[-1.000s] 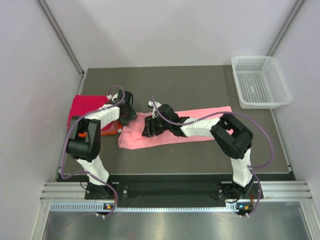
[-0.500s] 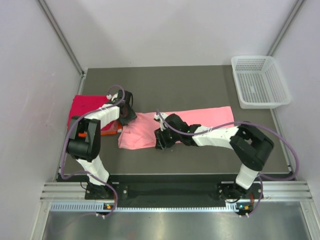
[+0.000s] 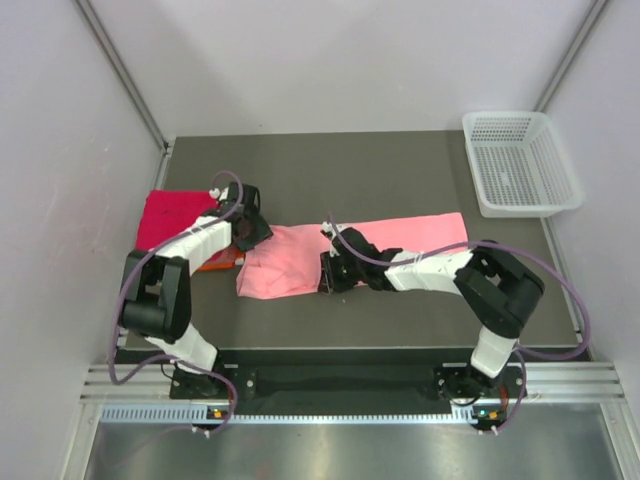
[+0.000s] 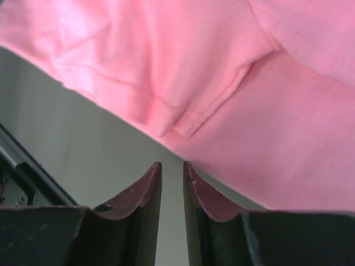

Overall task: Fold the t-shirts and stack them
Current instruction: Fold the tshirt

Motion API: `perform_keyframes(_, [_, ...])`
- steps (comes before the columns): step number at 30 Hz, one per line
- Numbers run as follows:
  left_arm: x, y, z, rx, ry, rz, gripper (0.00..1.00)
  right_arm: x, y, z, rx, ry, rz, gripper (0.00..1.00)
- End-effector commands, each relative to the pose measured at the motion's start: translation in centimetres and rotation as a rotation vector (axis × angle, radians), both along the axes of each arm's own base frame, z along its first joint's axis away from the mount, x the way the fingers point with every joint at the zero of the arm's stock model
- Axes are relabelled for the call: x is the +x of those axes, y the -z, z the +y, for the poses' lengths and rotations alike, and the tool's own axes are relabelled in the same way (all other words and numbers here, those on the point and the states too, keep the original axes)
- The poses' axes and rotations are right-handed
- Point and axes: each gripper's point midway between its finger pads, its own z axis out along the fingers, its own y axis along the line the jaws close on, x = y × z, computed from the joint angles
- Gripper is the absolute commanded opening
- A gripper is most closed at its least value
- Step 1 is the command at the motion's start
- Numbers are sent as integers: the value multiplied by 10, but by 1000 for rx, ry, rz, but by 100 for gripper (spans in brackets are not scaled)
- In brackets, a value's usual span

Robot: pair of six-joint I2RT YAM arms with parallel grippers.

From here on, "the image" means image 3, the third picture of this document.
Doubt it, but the light pink t-shirt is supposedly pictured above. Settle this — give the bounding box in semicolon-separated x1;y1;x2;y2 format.
236;213;468;300

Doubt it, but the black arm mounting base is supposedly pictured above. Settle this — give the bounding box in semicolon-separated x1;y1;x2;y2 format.
169;344;526;406

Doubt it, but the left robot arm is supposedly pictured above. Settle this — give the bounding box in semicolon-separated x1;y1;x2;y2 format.
114;181;273;399

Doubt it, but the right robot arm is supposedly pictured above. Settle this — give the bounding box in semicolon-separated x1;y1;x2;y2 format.
318;222;545;397

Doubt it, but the folded orange t-shirt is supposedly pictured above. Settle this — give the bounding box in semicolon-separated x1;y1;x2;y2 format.
197;249;245;272

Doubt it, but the folded magenta t-shirt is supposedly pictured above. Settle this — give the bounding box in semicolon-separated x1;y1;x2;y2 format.
135;190;218;251

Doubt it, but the white perforated plastic basket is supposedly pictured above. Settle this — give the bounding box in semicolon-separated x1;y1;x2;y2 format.
462;111;584;218

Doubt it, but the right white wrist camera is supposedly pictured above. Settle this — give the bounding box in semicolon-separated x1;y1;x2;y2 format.
321;221;343;252

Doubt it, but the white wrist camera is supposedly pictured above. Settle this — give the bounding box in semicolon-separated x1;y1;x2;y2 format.
208;182;239;208
321;221;343;252

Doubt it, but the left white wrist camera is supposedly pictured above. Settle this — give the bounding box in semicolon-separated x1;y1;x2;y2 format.
208;182;239;208

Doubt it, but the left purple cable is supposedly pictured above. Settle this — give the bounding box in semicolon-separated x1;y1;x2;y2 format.
107;170;246;435

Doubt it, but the grey slotted cable duct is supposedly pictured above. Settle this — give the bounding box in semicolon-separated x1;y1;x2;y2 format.
100;404;501;425

